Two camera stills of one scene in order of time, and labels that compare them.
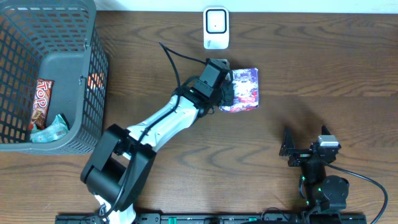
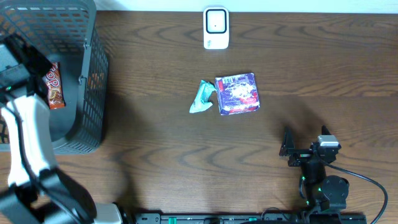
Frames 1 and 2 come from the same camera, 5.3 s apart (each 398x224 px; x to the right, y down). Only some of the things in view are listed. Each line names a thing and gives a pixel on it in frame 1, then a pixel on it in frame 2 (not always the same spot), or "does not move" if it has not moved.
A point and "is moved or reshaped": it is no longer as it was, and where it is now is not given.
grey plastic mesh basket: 56,40 does not move
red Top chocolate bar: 41,101 is moved or reshaped
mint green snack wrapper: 58,129 is moved or reshaped
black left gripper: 226,93 → 23,59
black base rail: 268,218 does not move
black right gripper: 300,155 does not move
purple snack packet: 245,90 is moved or reshaped
